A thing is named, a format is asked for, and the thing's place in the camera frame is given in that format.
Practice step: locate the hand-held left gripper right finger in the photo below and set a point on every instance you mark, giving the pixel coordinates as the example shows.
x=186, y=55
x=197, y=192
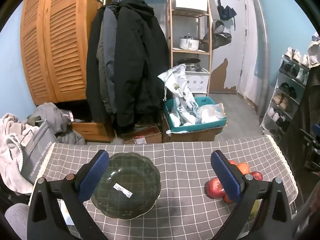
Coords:
x=226, y=177

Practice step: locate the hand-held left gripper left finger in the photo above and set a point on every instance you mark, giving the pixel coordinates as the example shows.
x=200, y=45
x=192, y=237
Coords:
x=93, y=177

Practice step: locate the pinkish red apple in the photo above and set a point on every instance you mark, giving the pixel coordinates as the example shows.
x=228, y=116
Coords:
x=215, y=188

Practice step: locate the small tangerine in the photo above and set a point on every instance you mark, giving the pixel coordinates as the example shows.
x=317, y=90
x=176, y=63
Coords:
x=227, y=198
x=232, y=162

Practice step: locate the large orange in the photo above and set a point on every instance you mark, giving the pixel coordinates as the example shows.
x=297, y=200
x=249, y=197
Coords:
x=243, y=168

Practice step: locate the dark red apple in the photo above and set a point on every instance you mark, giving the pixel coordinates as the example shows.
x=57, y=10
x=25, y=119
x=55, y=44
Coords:
x=257, y=175

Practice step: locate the green glass bowl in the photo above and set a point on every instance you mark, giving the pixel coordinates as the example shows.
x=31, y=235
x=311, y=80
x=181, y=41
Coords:
x=130, y=177

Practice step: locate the grey checked tablecloth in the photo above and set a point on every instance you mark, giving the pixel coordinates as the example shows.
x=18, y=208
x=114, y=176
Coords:
x=185, y=160

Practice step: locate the teal plastic crate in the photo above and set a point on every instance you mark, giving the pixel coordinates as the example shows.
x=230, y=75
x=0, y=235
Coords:
x=200, y=127

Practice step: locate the row of shoes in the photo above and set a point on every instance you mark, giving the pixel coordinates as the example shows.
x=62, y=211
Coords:
x=283, y=102

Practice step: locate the grey printed tote bag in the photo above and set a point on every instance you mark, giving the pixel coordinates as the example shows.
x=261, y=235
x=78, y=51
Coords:
x=37, y=152

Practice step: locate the dark cloth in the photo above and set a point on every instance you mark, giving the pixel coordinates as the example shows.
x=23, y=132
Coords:
x=307, y=92

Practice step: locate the clear plastic bag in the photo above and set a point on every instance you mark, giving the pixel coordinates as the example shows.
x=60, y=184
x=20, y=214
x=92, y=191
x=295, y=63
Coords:
x=210, y=113

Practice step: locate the flat cardboard box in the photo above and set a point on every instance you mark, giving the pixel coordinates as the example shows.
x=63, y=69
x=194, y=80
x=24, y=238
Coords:
x=147, y=135

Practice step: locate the grey clothing pile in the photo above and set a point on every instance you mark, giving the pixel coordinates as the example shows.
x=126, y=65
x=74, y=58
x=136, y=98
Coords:
x=52, y=115

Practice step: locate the metal shoe rack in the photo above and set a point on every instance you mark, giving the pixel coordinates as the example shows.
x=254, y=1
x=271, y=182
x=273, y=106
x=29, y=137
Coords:
x=277, y=85

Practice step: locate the person's grey trouser leg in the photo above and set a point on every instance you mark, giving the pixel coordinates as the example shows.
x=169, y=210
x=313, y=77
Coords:
x=17, y=220

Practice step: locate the white printed plastic bag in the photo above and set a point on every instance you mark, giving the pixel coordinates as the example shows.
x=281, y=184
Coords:
x=180, y=90

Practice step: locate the white patterned storage box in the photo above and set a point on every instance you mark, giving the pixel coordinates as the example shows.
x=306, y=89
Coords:
x=198, y=81

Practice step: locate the white lace cloth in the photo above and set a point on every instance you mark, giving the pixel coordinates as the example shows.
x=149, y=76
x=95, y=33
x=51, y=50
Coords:
x=314, y=52

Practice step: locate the thin black jacket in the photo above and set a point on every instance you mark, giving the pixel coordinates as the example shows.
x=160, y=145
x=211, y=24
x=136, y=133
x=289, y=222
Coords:
x=93, y=67

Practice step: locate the steel pot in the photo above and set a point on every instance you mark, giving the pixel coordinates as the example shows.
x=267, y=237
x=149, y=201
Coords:
x=191, y=63

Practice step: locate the large black coat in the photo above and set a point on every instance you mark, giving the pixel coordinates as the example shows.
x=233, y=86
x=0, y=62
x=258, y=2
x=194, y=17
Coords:
x=140, y=67

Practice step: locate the white door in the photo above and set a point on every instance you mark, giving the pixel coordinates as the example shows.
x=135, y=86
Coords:
x=230, y=55

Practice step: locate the wooden shelf rack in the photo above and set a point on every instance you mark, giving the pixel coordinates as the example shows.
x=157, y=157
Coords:
x=190, y=51

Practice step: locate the grey jacket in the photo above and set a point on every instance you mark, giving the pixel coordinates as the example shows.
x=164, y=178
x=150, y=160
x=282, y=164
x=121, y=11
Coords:
x=108, y=42

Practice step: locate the wooden louvered wardrobe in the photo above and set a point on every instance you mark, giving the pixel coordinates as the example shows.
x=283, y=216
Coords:
x=62, y=42

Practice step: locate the white cooking pot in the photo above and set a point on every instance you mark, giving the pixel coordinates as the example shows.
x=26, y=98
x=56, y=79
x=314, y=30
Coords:
x=188, y=43

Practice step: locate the dark folded umbrella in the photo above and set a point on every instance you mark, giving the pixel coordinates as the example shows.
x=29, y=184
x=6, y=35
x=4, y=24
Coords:
x=226, y=12

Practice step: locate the white plastic storage bin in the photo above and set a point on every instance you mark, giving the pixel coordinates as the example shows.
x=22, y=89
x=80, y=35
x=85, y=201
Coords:
x=190, y=1

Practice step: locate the silver duct pipe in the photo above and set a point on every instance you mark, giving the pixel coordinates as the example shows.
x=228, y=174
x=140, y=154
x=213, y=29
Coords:
x=262, y=55

